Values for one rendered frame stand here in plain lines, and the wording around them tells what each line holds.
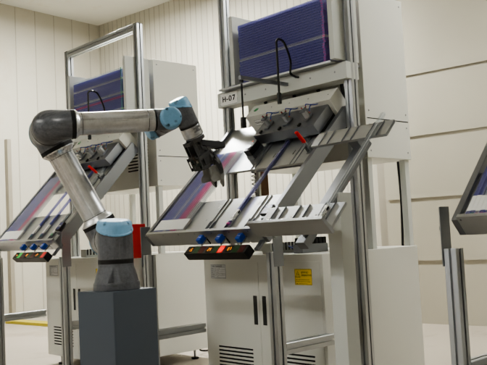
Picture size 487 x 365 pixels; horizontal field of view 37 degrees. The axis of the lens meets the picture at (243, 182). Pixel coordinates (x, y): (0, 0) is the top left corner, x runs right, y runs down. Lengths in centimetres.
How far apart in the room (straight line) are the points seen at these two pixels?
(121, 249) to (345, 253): 72
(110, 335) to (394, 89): 169
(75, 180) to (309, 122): 98
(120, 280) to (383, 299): 121
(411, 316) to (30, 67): 510
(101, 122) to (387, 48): 142
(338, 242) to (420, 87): 320
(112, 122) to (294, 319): 109
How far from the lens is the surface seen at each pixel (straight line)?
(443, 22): 551
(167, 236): 300
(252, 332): 313
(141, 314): 241
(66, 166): 254
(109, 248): 239
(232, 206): 287
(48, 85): 754
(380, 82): 324
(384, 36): 332
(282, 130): 302
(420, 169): 545
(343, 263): 241
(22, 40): 748
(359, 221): 295
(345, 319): 243
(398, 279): 322
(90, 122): 244
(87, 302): 243
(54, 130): 243
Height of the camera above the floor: 71
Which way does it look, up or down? 4 degrees up
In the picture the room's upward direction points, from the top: 3 degrees counter-clockwise
